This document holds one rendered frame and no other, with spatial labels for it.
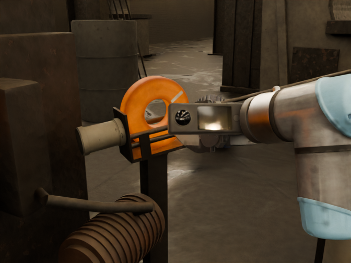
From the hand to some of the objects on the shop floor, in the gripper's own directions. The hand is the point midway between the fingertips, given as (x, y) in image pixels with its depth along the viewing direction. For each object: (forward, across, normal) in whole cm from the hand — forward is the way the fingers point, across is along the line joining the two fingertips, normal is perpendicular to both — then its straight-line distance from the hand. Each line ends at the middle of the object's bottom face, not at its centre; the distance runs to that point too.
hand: (175, 131), depth 68 cm
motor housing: (+29, -65, -1) cm, 71 cm away
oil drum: (+262, +41, -104) cm, 285 cm away
